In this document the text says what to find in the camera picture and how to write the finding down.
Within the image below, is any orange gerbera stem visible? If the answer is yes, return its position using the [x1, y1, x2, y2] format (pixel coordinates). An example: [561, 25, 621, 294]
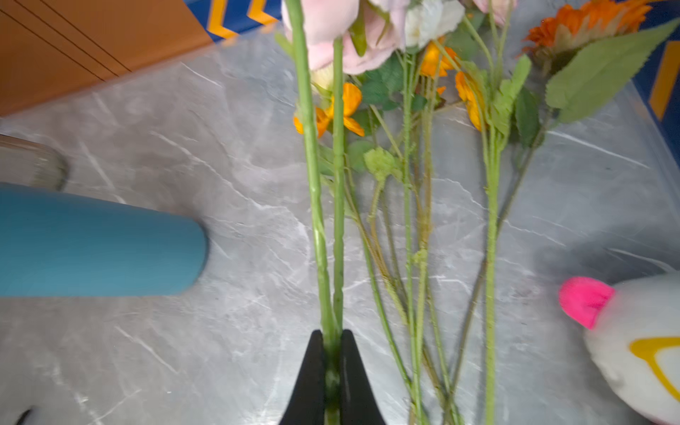
[454, 1, 679, 398]

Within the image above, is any teal cylindrical vase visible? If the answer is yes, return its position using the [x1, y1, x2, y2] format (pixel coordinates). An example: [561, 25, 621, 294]
[1, 183, 209, 298]

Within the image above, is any white plush toy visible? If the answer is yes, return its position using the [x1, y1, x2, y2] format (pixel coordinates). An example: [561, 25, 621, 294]
[559, 271, 679, 424]

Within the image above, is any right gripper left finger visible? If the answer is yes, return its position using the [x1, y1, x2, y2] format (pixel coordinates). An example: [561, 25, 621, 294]
[279, 329, 326, 425]

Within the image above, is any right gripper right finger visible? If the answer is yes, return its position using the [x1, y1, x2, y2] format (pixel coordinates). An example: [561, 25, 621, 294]
[340, 329, 386, 425]

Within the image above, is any orange yellow small flower stem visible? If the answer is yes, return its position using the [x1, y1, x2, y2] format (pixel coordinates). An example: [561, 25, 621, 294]
[291, 36, 495, 425]

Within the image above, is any clear glass vase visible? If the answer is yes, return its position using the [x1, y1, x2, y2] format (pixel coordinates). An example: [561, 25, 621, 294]
[1, 135, 69, 191]

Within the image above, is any pink rose spray stem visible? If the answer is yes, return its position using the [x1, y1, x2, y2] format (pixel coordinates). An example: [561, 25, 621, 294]
[361, 1, 529, 424]

